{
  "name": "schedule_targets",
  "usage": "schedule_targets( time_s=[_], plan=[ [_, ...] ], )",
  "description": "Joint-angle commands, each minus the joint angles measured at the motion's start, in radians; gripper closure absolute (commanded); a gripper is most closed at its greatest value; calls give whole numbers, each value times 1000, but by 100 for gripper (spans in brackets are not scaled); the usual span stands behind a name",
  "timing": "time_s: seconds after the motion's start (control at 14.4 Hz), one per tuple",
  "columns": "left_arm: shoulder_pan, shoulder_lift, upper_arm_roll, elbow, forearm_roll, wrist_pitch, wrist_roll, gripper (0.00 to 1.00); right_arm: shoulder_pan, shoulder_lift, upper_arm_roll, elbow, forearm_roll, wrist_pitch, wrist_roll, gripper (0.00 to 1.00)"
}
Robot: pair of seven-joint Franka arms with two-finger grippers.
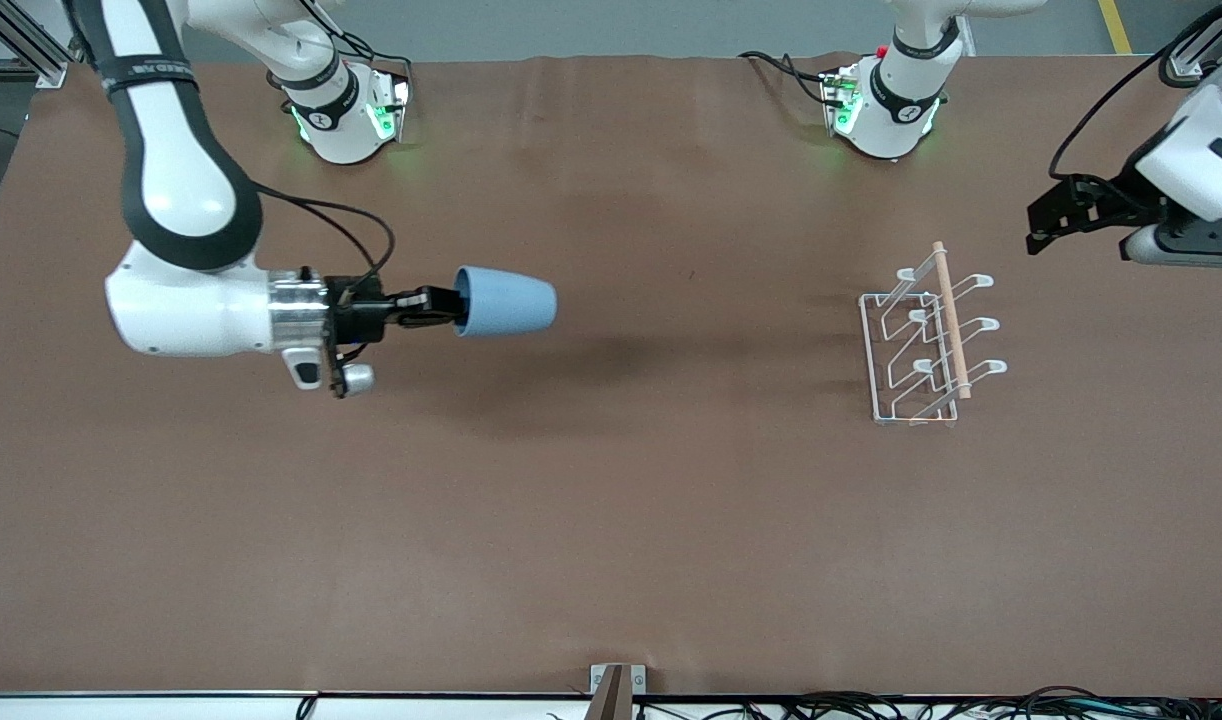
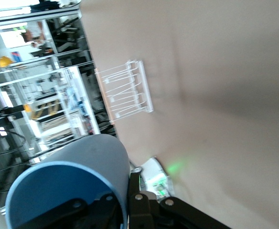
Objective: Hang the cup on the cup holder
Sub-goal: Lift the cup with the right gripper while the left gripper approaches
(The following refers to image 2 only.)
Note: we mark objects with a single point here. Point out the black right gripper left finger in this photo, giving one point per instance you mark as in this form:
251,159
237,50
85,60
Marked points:
82,214

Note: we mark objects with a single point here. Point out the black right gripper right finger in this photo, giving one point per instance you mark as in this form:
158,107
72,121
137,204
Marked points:
149,214

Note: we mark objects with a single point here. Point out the blue plastic cup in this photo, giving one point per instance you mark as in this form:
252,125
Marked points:
94,152

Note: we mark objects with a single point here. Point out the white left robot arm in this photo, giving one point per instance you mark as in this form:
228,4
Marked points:
153,167

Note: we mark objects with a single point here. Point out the white shelving unit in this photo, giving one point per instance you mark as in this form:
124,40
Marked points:
76,81

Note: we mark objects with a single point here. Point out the brown table cover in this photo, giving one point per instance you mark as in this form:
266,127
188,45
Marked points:
225,95

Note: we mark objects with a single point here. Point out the yellow hard hat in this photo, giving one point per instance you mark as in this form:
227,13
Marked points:
4,62

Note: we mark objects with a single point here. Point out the blue red sign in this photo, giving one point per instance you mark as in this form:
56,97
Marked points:
15,56

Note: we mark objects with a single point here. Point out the aluminium frame post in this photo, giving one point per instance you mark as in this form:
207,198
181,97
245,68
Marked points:
34,17

